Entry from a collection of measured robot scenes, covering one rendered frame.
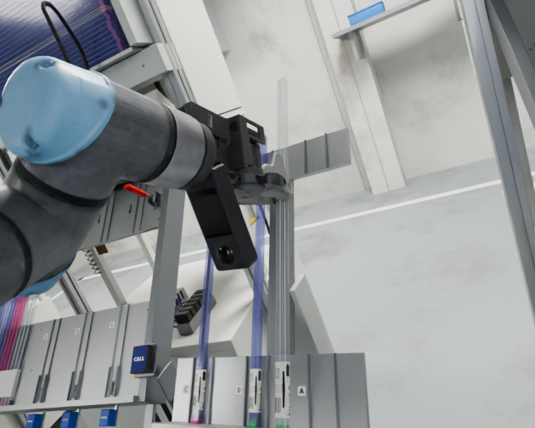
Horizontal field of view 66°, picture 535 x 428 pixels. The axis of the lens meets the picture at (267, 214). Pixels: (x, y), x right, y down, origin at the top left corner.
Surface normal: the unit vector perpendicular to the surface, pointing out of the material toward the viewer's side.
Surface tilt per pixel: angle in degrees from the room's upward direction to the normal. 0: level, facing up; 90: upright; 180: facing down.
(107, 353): 43
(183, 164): 129
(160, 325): 90
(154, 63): 90
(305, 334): 90
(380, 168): 90
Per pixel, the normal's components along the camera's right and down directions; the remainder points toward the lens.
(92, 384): -0.47, -0.42
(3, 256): 0.96, -0.25
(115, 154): 0.64, 0.61
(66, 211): 0.51, 0.58
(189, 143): 0.86, -0.01
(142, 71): -0.31, 0.36
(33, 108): -0.53, -0.11
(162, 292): 0.88, -0.24
